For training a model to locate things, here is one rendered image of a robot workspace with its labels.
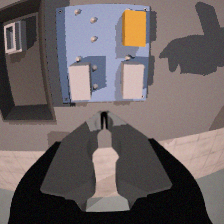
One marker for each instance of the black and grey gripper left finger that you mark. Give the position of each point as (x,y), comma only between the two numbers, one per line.
(64,171)

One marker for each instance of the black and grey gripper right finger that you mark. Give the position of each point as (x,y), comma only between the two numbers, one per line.
(146,169)

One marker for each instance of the yellow-orange rectangular block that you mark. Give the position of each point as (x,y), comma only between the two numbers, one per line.
(134,28)

